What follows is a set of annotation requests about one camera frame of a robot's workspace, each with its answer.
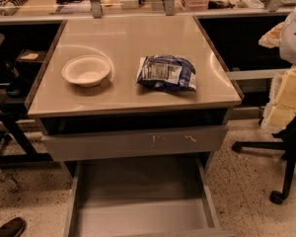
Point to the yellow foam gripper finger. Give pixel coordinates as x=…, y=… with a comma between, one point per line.
x=281, y=108

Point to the blue chip bag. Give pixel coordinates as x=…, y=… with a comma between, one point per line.
x=166, y=73

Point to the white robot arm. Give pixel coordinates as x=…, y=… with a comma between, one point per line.
x=283, y=36

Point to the closed top drawer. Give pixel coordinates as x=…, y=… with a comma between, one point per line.
x=132, y=143

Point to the grey drawer cabinet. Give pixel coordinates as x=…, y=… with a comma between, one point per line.
x=119, y=103

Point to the open middle drawer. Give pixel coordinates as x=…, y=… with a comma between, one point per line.
x=161, y=196

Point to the black office chair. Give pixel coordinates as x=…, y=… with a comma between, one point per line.
x=288, y=145

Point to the white paper bowl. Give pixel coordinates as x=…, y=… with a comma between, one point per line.
x=86, y=70

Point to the black chair at left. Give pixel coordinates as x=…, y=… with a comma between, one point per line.
x=9, y=120

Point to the clear plastic bottle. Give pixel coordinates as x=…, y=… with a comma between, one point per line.
x=8, y=181

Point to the black shoe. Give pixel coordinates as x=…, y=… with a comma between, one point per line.
x=13, y=228

